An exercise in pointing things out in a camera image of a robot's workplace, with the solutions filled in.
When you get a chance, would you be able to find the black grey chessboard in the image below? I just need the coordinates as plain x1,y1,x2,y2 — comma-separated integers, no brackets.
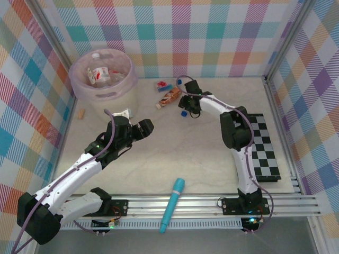
243,113,282,183

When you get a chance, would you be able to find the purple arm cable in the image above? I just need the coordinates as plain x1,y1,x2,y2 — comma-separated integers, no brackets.
10,108,116,254
175,75,273,235

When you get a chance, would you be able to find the slotted white cable duct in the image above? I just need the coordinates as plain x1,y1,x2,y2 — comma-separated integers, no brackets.
60,221,244,230

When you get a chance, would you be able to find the crushed clear bottle blue cap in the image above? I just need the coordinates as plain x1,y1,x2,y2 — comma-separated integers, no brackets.
154,78,183,93

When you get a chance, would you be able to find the clear bottle white red label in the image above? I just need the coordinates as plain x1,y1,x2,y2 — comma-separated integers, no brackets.
90,52,111,83

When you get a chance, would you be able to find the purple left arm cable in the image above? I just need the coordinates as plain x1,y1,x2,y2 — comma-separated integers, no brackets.
10,108,116,254

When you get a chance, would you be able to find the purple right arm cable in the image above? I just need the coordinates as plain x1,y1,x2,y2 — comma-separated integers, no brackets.
175,75,273,235

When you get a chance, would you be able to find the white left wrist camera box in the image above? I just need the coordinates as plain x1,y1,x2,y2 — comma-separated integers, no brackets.
112,108,133,120

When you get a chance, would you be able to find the orange brown labelled bottle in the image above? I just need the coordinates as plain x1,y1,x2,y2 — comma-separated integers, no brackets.
155,86,183,110

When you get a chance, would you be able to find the aluminium frame post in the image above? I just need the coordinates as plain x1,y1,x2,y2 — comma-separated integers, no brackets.
28,0,76,80
263,0,320,81

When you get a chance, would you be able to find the small circuit board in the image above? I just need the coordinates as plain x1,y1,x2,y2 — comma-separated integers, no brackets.
241,216,263,235
91,219,119,236

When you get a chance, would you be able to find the teal marker pen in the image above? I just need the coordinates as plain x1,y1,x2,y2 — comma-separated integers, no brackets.
158,177,186,234

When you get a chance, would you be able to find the pink plastic tub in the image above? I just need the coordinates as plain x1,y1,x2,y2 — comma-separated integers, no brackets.
68,49,138,100

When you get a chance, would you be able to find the beige round bin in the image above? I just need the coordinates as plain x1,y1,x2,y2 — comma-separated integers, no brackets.
87,79,138,120

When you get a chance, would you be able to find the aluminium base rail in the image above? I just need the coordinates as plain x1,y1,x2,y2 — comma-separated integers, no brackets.
60,194,322,221

